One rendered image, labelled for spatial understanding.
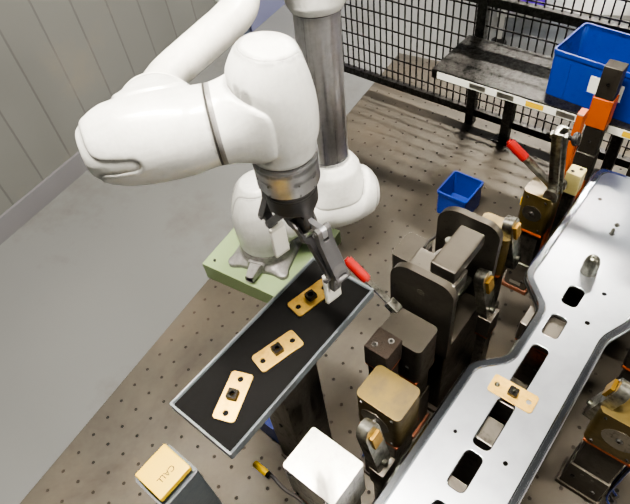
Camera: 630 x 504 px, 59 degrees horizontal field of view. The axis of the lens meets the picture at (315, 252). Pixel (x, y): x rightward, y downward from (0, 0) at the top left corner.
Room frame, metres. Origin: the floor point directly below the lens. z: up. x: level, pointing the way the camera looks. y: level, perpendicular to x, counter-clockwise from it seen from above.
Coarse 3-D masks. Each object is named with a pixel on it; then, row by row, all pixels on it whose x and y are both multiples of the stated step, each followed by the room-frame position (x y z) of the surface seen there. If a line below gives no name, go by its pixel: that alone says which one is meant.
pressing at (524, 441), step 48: (624, 192) 0.87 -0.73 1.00; (576, 240) 0.75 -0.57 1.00; (624, 240) 0.73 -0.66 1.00; (528, 288) 0.65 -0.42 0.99; (576, 288) 0.63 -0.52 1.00; (624, 288) 0.61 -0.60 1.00; (528, 336) 0.54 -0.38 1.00; (576, 336) 0.52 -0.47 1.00; (480, 384) 0.46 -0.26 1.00; (576, 384) 0.43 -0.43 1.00; (432, 432) 0.38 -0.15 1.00; (528, 432) 0.36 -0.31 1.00; (432, 480) 0.30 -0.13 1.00; (480, 480) 0.29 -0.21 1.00; (528, 480) 0.28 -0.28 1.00
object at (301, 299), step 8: (320, 280) 0.63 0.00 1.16; (312, 288) 0.61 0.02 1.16; (320, 288) 0.61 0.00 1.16; (304, 296) 0.60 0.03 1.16; (312, 296) 0.59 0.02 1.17; (320, 296) 0.59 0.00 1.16; (288, 304) 0.59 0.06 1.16; (296, 304) 0.58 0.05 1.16; (304, 304) 0.58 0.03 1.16; (312, 304) 0.58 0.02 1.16; (296, 312) 0.57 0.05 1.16; (304, 312) 0.56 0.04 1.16
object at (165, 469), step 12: (156, 456) 0.35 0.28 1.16; (168, 456) 0.35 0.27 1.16; (144, 468) 0.34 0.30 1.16; (156, 468) 0.33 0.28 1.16; (168, 468) 0.33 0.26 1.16; (180, 468) 0.33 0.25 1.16; (144, 480) 0.32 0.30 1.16; (156, 480) 0.32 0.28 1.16; (168, 480) 0.31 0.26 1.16; (180, 480) 0.31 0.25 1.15; (156, 492) 0.30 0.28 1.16; (168, 492) 0.30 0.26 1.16
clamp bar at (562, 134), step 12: (552, 132) 0.88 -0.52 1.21; (564, 132) 0.87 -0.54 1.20; (576, 132) 0.85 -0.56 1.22; (552, 144) 0.86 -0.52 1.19; (564, 144) 0.87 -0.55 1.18; (576, 144) 0.83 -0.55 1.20; (552, 156) 0.86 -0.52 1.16; (564, 156) 0.86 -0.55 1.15; (552, 168) 0.85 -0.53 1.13; (564, 168) 0.86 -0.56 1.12; (552, 180) 0.85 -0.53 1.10
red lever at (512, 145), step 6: (510, 144) 0.93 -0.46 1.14; (516, 144) 0.93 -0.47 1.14; (510, 150) 0.93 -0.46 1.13; (516, 150) 0.92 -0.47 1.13; (522, 150) 0.92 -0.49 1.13; (516, 156) 0.92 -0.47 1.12; (522, 156) 0.91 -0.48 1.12; (528, 156) 0.91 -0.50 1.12; (528, 162) 0.90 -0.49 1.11; (534, 162) 0.90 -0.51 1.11; (534, 168) 0.89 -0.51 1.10; (540, 168) 0.89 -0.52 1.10; (540, 174) 0.88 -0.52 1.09; (546, 174) 0.88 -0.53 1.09; (546, 180) 0.86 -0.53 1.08; (546, 186) 0.86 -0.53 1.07
